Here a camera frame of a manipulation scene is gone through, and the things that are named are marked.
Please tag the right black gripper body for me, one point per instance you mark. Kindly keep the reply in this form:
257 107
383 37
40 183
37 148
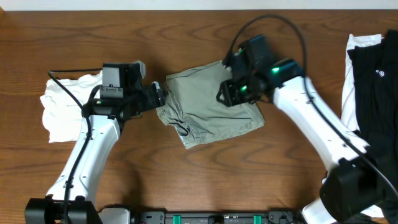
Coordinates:
236 92

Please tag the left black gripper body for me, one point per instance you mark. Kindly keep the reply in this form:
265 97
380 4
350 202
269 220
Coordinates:
148 97

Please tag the khaki green shorts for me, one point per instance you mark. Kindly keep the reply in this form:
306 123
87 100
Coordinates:
198 118

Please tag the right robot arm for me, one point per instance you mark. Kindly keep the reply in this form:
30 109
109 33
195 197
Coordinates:
354 178

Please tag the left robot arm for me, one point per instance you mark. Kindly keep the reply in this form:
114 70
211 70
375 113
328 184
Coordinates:
71 198

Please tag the folded white t-shirt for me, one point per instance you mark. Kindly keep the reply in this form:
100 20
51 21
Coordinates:
62 116

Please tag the white garment under pile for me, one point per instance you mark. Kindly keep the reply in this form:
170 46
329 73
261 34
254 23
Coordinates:
348 105

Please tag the black garment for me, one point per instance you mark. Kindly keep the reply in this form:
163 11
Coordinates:
375 82

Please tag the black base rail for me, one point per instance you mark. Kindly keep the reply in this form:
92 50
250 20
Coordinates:
202 218

